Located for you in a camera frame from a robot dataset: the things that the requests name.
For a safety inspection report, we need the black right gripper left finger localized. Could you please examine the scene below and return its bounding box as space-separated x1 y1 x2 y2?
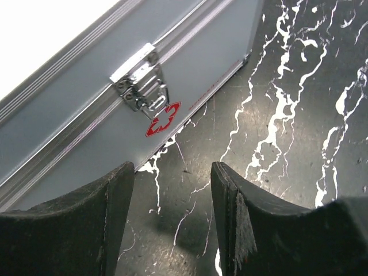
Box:
1 162 135 275

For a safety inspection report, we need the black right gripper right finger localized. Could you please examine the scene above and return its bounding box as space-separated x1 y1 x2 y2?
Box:
210 162 367 275

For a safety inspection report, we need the grey storage box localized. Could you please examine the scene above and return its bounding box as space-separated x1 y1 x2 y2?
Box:
1 1 264 212

